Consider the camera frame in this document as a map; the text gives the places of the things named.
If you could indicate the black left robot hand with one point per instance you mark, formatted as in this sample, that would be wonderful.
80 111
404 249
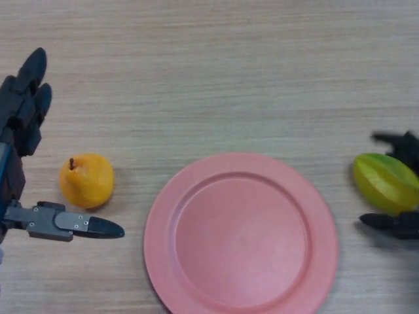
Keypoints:
23 114

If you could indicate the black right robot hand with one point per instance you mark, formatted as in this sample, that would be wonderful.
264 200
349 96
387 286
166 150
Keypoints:
383 222

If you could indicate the yellow-green starfruit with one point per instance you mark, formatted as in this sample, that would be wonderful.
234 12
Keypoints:
383 183

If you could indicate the pink round plate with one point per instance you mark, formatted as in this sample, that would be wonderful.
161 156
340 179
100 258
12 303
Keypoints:
240 235

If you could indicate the orange pear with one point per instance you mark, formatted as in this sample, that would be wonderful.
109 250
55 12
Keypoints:
86 181

